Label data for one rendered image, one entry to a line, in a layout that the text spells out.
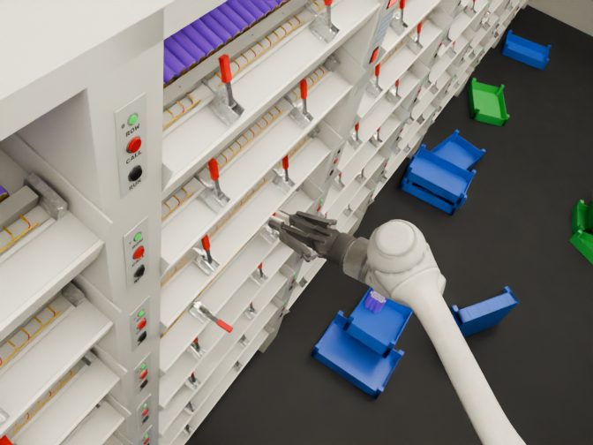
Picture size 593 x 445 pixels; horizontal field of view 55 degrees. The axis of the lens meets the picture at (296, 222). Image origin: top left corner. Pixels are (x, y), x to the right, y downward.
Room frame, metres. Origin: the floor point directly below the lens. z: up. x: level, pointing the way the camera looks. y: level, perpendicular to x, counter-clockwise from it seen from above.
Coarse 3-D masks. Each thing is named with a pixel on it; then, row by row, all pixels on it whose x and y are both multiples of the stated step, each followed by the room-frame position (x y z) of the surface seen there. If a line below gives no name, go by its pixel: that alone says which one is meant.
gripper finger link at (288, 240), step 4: (280, 232) 0.79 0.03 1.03; (284, 232) 0.79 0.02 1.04; (284, 236) 0.78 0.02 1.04; (288, 236) 0.78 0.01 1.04; (280, 240) 0.78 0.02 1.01; (284, 240) 0.78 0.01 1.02; (288, 240) 0.77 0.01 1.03; (292, 240) 0.77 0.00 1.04; (296, 240) 0.77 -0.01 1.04; (288, 244) 0.77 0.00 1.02; (292, 244) 0.77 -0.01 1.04; (296, 244) 0.76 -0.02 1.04; (300, 244) 0.76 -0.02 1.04; (292, 248) 0.76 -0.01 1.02; (296, 248) 0.76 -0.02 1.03; (300, 248) 0.75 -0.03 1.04; (304, 248) 0.75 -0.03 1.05; (296, 252) 0.76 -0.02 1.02; (300, 252) 0.75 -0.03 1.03; (304, 252) 0.74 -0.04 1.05; (308, 252) 0.75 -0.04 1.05; (308, 256) 0.74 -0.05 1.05; (308, 260) 0.74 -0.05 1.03
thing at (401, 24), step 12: (408, 0) 1.36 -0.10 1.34; (420, 0) 1.40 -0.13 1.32; (432, 0) 1.44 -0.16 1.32; (396, 12) 1.29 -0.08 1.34; (408, 12) 1.33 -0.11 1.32; (420, 12) 1.36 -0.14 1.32; (396, 24) 1.24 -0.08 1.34; (408, 24) 1.29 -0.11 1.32; (396, 36) 1.22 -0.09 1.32; (384, 48) 1.09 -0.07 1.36
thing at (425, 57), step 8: (448, 0) 1.67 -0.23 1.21; (456, 0) 1.67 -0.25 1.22; (448, 8) 1.67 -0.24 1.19; (448, 24) 1.71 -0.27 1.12; (432, 48) 1.66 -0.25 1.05; (424, 56) 1.67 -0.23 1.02; (432, 56) 1.68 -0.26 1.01; (424, 64) 1.67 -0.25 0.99; (424, 80) 1.74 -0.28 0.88; (416, 88) 1.66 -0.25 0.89; (408, 96) 1.67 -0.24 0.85; (408, 104) 1.66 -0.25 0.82; (400, 128) 1.69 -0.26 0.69; (392, 136) 1.67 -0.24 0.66; (392, 144) 1.67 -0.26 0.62; (384, 160) 1.66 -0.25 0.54; (376, 176) 1.66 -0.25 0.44; (360, 208) 1.67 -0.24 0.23; (352, 232) 1.67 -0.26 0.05
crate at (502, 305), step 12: (504, 288) 1.51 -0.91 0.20; (492, 300) 1.43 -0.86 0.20; (504, 300) 1.45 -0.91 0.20; (516, 300) 1.47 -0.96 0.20; (456, 312) 1.32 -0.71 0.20; (468, 312) 1.34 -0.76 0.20; (480, 312) 1.35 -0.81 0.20; (492, 312) 1.37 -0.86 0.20; (504, 312) 1.44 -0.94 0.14; (468, 324) 1.31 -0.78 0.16; (480, 324) 1.37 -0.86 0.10; (492, 324) 1.44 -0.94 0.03
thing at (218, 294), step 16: (304, 192) 1.01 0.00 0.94; (320, 192) 0.99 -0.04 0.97; (288, 208) 0.94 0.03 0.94; (304, 208) 0.96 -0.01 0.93; (256, 240) 0.81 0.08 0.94; (240, 256) 0.75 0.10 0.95; (256, 256) 0.77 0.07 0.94; (224, 272) 0.70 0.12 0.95; (240, 272) 0.72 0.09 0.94; (224, 288) 0.66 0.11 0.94; (208, 304) 0.61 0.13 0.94; (224, 304) 0.63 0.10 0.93; (192, 320) 0.56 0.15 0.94; (208, 320) 0.58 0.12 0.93; (176, 336) 0.52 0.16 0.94; (192, 336) 0.53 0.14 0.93; (160, 352) 0.47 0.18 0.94; (176, 352) 0.49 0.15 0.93; (160, 368) 0.43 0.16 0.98
